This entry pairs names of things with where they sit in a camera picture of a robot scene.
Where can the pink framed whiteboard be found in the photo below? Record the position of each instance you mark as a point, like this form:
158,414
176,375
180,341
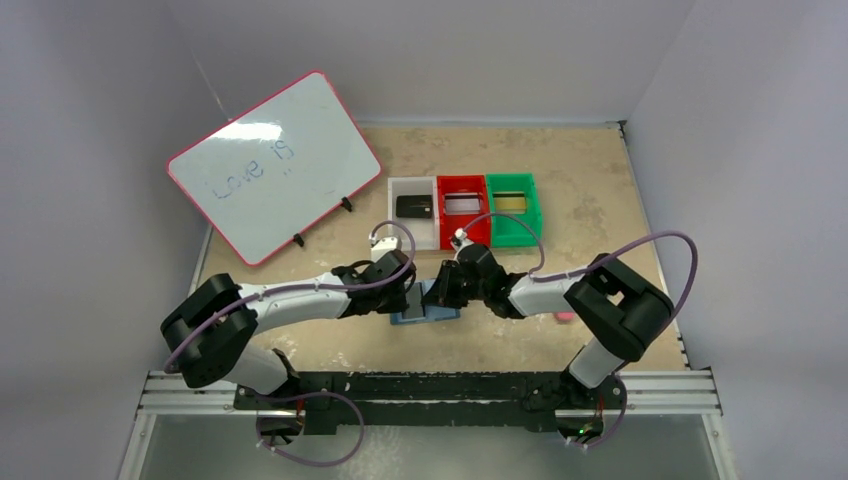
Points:
277,169

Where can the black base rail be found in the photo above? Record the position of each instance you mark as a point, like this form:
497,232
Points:
537,401

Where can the black card in white bin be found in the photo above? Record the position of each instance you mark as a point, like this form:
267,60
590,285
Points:
417,206

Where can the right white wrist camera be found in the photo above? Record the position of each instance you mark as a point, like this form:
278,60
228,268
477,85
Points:
460,239

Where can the white plastic bin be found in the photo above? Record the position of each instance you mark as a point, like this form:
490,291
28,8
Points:
424,231

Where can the blue card holder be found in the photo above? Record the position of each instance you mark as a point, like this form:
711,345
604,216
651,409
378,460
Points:
417,313

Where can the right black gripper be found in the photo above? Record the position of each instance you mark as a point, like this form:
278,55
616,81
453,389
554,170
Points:
448,283

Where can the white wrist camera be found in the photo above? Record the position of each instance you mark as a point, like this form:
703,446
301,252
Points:
384,245
460,239

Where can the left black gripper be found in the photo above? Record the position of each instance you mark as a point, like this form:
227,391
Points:
407,291

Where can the green plastic bin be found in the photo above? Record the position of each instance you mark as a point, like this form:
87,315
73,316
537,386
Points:
506,233

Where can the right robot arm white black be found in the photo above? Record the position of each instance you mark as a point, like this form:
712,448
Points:
623,311

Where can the gold card in green bin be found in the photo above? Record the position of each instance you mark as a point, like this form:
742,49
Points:
510,202

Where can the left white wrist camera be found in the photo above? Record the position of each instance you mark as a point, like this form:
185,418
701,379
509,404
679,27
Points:
384,245

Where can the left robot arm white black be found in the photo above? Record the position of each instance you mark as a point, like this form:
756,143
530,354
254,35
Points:
209,334

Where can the pink grey eraser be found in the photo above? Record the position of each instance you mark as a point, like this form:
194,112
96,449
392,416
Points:
564,317

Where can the silver card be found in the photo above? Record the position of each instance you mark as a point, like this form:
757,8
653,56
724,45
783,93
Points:
457,204

